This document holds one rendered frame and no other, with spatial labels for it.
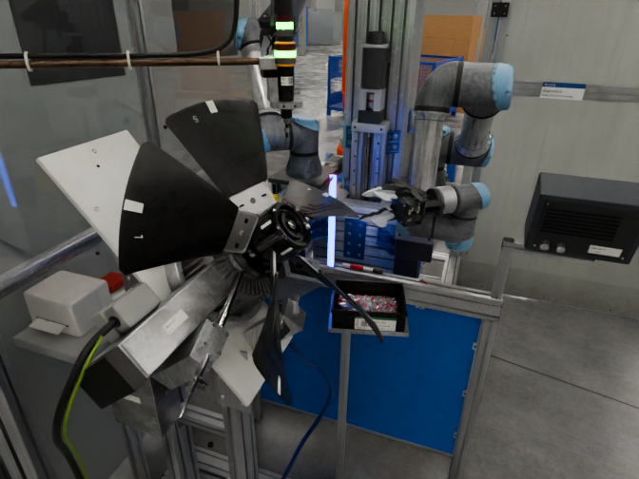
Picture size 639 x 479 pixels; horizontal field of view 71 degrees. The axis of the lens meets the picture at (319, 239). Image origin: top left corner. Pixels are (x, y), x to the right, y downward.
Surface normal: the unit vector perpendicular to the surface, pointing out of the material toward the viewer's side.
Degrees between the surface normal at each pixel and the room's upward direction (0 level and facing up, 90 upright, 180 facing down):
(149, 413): 90
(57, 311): 90
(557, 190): 15
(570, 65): 89
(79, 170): 50
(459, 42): 90
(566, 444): 0
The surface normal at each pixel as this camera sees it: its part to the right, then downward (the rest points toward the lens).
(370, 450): 0.01, -0.89
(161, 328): 0.73, -0.45
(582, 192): -0.07, -0.75
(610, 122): -0.33, 0.43
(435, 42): -0.54, 0.37
